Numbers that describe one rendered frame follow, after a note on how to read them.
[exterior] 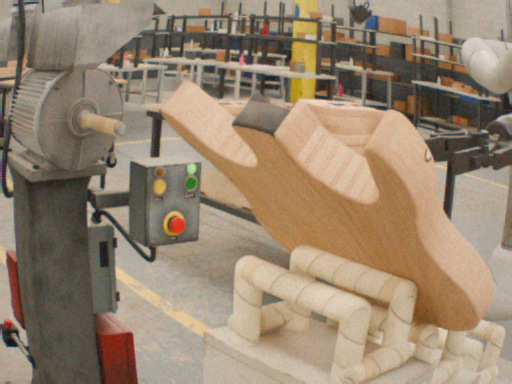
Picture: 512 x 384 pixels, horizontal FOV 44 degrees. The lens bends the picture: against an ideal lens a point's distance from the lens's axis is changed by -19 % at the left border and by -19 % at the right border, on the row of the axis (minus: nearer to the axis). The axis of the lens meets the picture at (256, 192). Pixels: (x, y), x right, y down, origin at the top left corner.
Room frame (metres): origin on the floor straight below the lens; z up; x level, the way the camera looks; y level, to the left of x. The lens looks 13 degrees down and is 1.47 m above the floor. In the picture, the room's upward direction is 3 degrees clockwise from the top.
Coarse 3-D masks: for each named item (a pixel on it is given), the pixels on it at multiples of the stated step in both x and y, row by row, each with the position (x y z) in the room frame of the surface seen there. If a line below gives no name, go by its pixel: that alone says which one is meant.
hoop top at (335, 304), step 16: (240, 272) 0.80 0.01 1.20; (256, 272) 0.78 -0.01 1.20; (272, 272) 0.77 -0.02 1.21; (288, 272) 0.76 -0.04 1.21; (272, 288) 0.76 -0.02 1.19; (288, 288) 0.74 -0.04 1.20; (304, 288) 0.72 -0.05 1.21; (320, 288) 0.71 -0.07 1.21; (336, 288) 0.71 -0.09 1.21; (304, 304) 0.72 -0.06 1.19; (320, 304) 0.70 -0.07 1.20; (336, 304) 0.68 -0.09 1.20; (352, 304) 0.67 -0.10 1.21; (368, 304) 0.68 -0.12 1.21; (336, 320) 0.69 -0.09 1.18
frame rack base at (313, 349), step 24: (216, 336) 0.81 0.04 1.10; (264, 336) 0.83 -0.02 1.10; (288, 336) 0.83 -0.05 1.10; (312, 336) 0.83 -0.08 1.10; (336, 336) 0.83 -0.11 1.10; (216, 360) 0.81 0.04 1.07; (240, 360) 0.77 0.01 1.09; (264, 360) 0.75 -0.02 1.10; (288, 360) 0.75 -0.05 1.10; (312, 360) 0.75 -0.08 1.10; (408, 360) 0.74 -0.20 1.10
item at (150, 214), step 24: (144, 168) 1.73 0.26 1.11; (168, 168) 1.76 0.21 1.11; (144, 192) 1.73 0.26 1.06; (168, 192) 1.76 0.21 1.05; (192, 192) 1.80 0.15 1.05; (144, 216) 1.73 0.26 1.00; (168, 216) 1.76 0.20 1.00; (192, 216) 1.80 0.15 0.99; (144, 240) 1.73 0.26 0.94; (168, 240) 1.76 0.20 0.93; (192, 240) 1.81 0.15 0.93
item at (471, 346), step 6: (444, 330) 0.95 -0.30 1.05; (444, 336) 0.93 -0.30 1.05; (438, 342) 0.93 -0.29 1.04; (444, 342) 0.92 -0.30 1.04; (468, 342) 0.89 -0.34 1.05; (474, 342) 0.89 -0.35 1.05; (480, 342) 0.89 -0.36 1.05; (462, 348) 0.89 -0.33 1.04; (468, 348) 0.88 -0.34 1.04; (474, 348) 0.88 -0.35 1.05; (480, 348) 0.88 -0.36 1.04; (462, 354) 0.89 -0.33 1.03; (474, 354) 0.87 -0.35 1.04
